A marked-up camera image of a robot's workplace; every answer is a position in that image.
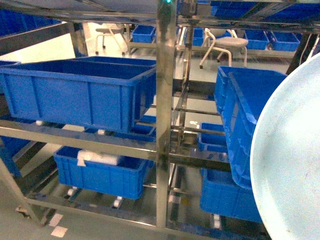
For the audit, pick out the stainless steel rack frame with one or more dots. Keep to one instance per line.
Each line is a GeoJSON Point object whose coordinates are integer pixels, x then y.
{"type": "Point", "coordinates": [170, 116]}

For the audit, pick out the large blue bin left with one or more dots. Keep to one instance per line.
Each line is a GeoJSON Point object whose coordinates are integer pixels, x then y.
{"type": "Point", "coordinates": [105, 93]}

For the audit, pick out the grey round stool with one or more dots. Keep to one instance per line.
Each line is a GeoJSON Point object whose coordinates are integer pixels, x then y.
{"type": "Point", "coordinates": [224, 45]}

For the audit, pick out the blue bin lower right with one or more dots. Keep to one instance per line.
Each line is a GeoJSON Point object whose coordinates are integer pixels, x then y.
{"type": "Point", "coordinates": [222, 196]}

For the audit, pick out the light blue round tray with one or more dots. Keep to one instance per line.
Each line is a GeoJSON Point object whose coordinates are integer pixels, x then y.
{"type": "Point", "coordinates": [285, 157]}

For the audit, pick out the blue bin lower left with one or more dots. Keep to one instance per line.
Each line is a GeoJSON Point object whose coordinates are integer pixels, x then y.
{"type": "Point", "coordinates": [125, 179]}

